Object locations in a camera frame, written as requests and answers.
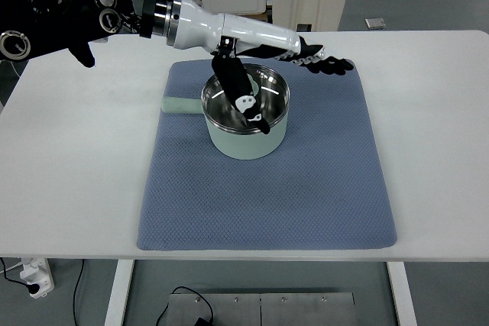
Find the blue textured mat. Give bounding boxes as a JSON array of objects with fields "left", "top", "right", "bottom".
[{"left": 136, "top": 57, "right": 397, "bottom": 252}]

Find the thin black hanging cable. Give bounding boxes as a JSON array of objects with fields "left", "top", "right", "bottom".
[{"left": 73, "top": 260, "right": 86, "bottom": 326}]

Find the black cable with adapter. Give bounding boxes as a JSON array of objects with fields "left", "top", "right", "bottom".
[{"left": 157, "top": 286, "right": 215, "bottom": 326}]

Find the green pot with handle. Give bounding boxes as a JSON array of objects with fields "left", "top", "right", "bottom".
[{"left": 159, "top": 65, "right": 290, "bottom": 161}]

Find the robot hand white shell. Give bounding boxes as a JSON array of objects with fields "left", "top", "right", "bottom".
[{"left": 174, "top": 0, "right": 355, "bottom": 136}]

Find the black power strip cable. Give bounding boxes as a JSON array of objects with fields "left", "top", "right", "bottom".
[{"left": 0, "top": 257, "right": 34, "bottom": 290}]

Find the cardboard box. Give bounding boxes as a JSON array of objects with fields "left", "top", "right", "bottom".
[{"left": 232, "top": 12, "right": 269, "bottom": 26}]

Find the white table leg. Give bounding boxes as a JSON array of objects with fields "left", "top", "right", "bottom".
[
  {"left": 386, "top": 260, "right": 418, "bottom": 326},
  {"left": 103, "top": 260, "right": 135, "bottom": 326}
]

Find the grey metal plate with screws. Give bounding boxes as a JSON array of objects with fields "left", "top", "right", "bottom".
[{"left": 169, "top": 292, "right": 357, "bottom": 326}]

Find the white power strip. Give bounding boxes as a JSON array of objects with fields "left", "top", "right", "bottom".
[{"left": 18, "top": 257, "right": 55, "bottom": 300}]

